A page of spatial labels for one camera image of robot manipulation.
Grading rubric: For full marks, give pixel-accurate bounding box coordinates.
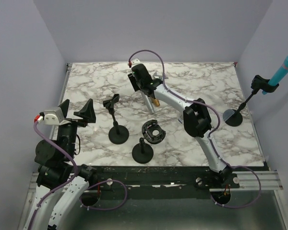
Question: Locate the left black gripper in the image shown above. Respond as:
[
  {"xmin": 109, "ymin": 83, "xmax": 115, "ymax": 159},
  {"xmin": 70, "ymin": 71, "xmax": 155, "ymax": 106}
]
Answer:
[{"xmin": 58, "ymin": 98, "xmax": 96, "ymax": 159}]

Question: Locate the silver microphone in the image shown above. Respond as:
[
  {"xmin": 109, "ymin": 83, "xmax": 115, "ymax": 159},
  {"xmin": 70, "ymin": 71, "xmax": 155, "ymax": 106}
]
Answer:
[{"xmin": 141, "ymin": 92, "xmax": 155, "ymax": 114}]

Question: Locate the gold microphone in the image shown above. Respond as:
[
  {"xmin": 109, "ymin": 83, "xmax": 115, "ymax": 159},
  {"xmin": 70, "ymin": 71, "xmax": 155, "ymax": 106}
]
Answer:
[{"xmin": 152, "ymin": 98, "xmax": 160, "ymax": 107}]

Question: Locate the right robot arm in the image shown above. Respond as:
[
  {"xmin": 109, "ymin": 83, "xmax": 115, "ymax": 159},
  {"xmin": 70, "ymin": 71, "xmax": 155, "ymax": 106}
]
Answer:
[{"xmin": 128, "ymin": 62, "xmax": 232, "ymax": 188}]

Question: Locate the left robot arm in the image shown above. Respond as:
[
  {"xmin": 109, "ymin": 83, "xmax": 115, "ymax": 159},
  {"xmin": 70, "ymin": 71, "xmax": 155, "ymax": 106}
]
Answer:
[{"xmin": 24, "ymin": 99, "xmax": 97, "ymax": 230}]

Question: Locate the black left mic stand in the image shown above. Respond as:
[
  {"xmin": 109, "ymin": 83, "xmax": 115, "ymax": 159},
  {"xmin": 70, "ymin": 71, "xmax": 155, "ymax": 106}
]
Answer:
[{"xmin": 103, "ymin": 94, "xmax": 129, "ymax": 145}]

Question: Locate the black right mic stand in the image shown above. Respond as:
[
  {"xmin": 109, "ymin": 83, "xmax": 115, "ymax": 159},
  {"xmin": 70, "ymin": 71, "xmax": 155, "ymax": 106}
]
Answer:
[{"xmin": 223, "ymin": 75, "xmax": 279, "ymax": 127}]

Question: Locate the teal microphone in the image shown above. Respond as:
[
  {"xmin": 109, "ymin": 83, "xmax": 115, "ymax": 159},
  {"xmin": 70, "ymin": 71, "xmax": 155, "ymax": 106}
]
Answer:
[{"xmin": 268, "ymin": 56, "xmax": 288, "ymax": 91}]

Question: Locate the red-handled adjustable wrench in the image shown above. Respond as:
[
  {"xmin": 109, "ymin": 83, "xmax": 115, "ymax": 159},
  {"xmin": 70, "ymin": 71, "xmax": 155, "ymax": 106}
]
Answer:
[{"xmin": 153, "ymin": 72, "xmax": 168, "ymax": 80}]

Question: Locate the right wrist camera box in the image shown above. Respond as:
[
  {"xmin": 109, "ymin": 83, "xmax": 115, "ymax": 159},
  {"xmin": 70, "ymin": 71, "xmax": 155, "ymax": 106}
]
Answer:
[{"xmin": 128, "ymin": 58, "xmax": 141, "ymax": 68}]

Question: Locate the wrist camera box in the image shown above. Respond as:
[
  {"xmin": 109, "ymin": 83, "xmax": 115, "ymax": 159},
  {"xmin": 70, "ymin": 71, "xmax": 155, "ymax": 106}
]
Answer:
[
  {"xmin": 34, "ymin": 107, "xmax": 65, "ymax": 126},
  {"xmin": 128, "ymin": 58, "xmax": 141, "ymax": 68}
]

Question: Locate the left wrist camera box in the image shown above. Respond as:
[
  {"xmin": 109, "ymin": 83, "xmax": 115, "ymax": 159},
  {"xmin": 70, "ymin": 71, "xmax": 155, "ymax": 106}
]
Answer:
[{"xmin": 34, "ymin": 107, "xmax": 65, "ymax": 126}]

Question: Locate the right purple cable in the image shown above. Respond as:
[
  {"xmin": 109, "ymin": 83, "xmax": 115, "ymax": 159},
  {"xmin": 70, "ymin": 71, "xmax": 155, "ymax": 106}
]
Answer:
[{"xmin": 128, "ymin": 49, "xmax": 262, "ymax": 209}]

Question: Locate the purple cable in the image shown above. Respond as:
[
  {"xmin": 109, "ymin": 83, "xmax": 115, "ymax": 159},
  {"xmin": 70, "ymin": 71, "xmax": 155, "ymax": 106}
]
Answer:
[
  {"xmin": 24, "ymin": 118, "xmax": 78, "ymax": 230},
  {"xmin": 128, "ymin": 49, "xmax": 262, "ymax": 209}
]

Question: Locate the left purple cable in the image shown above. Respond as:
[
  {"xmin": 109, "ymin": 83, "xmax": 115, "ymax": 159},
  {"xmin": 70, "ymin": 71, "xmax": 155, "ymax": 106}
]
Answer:
[{"xmin": 24, "ymin": 118, "xmax": 78, "ymax": 230}]

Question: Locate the black shock-mount mic stand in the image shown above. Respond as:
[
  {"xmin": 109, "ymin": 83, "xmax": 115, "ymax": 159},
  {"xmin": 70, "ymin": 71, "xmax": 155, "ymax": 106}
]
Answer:
[{"xmin": 132, "ymin": 120, "xmax": 166, "ymax": 164}]

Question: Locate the black front rail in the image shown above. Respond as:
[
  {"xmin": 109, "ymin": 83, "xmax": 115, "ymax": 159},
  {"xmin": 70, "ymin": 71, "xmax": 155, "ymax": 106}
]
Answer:
[{"xmin": 79, "ymin": 166, "xmax": 259, "ymax": 205}]

